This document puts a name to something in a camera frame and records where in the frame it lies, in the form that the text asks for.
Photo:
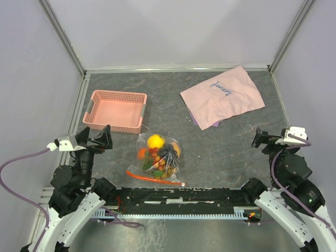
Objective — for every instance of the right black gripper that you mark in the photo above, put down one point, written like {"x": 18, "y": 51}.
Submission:
{"x": 270, "y": 140}

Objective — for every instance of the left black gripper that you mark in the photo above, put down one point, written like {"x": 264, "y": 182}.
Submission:
{"x": 104, "y": 138}

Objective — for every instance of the orange persimmon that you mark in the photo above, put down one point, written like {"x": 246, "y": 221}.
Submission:
{"x": 142, "y": 153}

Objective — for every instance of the yellow orange fruit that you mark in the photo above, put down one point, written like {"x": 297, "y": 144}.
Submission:
{"x": 155, "y": 141}

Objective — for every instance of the clear zip top bag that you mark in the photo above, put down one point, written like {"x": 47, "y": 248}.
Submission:
{"x": 135, "y": 171}

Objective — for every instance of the red cherry tomatoes sprig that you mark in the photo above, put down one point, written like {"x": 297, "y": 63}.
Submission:
{"x": 152, "y": 161}

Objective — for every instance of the black grape bunch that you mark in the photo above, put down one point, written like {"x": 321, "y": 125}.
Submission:
{"x": 169, "y": 155}

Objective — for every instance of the brown longan bunch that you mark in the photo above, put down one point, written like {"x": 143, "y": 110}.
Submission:
{"x": 161, "y": 175}

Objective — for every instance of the yellow peach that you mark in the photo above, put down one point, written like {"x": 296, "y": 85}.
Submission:
{"x": 176, "y": 148}

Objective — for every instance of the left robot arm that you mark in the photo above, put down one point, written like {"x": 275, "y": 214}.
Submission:
{"x": 75, "y": 198}

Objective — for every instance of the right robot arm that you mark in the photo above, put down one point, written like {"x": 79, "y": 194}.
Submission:
{"x": 304, "y": 215}

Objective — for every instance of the pink plastic basket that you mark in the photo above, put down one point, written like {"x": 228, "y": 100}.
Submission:
{"x": 122, "y": 111}

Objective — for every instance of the purple cloth underneath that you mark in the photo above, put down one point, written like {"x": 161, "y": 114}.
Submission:
{"x": 196, "y": 124}

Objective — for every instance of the pink cloth with lettering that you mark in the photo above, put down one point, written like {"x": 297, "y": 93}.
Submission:
{"x": 228, "y": 94}

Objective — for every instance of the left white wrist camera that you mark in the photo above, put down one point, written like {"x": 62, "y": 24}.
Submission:
{"x": 65, "y": 143}

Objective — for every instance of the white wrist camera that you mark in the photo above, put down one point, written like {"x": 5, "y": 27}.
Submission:
{"x": 65, "y": 143}
{"x": 293, "y": 136}

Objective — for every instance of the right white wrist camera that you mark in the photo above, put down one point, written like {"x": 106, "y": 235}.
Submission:
{"x": 293, "y": 136}

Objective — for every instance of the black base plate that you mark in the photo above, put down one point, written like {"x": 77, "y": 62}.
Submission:
{"x": 178, "y": 201}

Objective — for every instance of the light blue cable duct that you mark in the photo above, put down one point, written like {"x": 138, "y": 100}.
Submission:
{"x": 239, "y": 213}

